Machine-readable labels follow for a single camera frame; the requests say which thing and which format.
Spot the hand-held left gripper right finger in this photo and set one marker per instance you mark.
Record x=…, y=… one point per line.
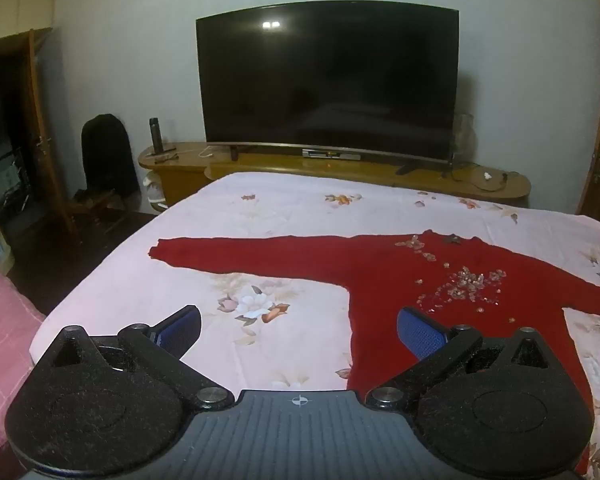
x=420, y=332

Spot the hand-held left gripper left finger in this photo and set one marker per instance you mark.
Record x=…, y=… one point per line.
x=180, y=330

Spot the red beaded sweater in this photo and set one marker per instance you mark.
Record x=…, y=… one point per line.
x=430, y=285

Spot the floral white bed sheet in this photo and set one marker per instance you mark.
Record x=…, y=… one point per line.
x=260, y=210

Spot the wooden chair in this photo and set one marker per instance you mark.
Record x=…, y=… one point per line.
x=97, y=210

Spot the wooden television cabinet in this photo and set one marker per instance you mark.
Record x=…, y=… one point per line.
x=190, y=172

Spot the pink checked blanket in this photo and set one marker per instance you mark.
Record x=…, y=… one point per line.
x=2, y=340

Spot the black drinking bottle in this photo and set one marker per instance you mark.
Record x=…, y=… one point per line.
x=154, y=135

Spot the set-top box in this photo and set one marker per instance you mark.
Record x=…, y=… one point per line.
x=331, y=153

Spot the dark wooden wardrobe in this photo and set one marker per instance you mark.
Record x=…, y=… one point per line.
x=15, y=150

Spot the large black television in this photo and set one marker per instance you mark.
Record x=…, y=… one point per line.
x=330, y=80

